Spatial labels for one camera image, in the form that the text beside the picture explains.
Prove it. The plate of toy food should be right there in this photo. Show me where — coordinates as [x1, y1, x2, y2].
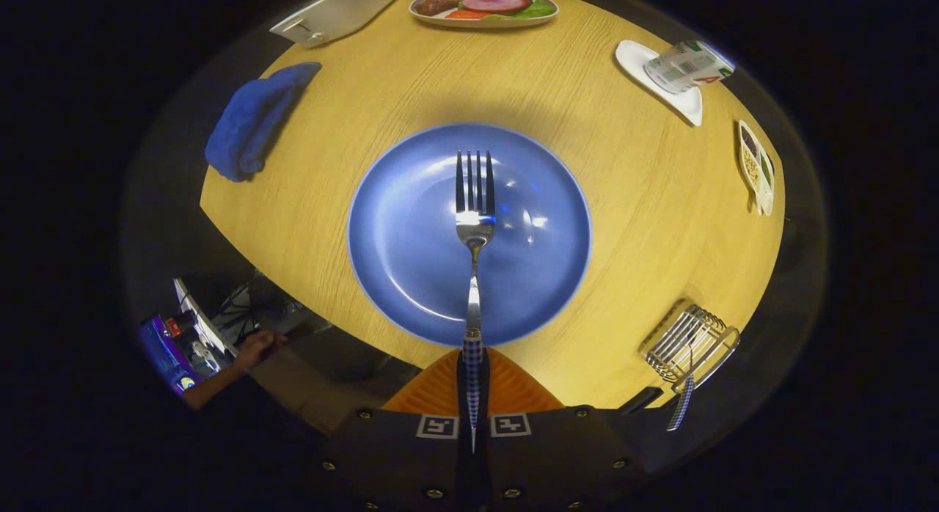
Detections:
[409, 0, 560, 29]

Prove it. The white divided snack dish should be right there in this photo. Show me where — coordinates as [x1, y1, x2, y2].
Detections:
[737, 119, 776, 217]

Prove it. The white panel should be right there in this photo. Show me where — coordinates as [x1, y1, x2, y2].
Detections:
[173, 277, 237, 357]

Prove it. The black table bracket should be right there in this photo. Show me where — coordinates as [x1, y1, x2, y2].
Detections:
[620, 386, 665, 414]

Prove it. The blue round plate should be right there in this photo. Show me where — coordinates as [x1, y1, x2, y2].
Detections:
[346, 122, 592, 348]

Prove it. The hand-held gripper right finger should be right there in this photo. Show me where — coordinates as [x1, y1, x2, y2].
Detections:
[477, 348, 646, 512]

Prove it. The spoon with checkered handle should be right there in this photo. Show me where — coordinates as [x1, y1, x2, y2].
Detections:
[666, 336, 698, 432]

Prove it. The blue folded cloth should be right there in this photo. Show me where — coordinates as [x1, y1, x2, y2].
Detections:
[204, 62, 323, 183]

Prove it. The white bottle with green cap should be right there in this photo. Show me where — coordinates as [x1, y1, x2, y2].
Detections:
[643, 40, 736, 95]

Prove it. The metal wire cutlery rack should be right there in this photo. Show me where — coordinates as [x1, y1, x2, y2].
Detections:
[640, 299, 742, 393]

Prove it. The lit colourful screen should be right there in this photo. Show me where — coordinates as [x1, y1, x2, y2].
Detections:
[138, 312, 202, 395]

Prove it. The white square coaster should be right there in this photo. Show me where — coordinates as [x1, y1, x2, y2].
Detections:
[615, 40, 704, 127]

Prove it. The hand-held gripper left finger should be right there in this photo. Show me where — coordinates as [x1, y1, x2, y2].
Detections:
[315, 348, 470, 512]

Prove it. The white toaster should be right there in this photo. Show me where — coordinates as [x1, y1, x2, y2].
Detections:
[269, 0, 406, 48]

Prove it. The fork with checkered handle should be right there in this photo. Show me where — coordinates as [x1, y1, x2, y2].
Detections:
[455, 149, 497, 454]

